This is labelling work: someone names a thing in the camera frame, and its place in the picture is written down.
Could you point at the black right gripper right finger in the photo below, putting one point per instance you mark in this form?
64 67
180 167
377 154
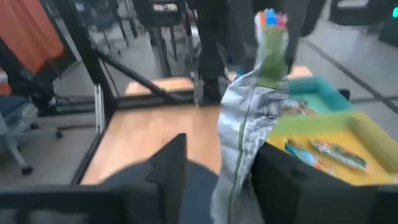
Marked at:
295 199

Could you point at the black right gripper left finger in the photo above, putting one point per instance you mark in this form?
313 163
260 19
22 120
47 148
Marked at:
161 186

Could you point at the orange blue granola bar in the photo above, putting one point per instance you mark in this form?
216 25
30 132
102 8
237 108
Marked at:
303 155

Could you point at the green orange granola bar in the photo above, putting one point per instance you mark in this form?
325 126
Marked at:
339 154

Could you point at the silver green granola bar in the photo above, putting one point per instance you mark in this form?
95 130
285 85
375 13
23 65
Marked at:
248 124

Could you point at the red green granola bar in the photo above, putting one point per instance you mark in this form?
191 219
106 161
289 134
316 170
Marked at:
298 107

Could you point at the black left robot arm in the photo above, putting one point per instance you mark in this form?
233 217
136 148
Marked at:
211 77

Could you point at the round dark woven placemat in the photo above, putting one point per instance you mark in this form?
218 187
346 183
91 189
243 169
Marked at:
199 193

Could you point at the yellow plastic bin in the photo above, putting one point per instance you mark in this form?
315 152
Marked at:
376 149

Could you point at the teal plastic bin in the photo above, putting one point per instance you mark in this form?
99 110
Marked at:
323 93

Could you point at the grey blue office chair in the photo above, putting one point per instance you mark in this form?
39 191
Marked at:
12 109

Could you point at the dark office chair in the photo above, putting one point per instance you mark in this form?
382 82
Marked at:
107 21

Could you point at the orange curtain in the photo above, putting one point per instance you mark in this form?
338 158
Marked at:
28 31

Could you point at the black aluminium table frame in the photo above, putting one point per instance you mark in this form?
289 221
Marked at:
84 49

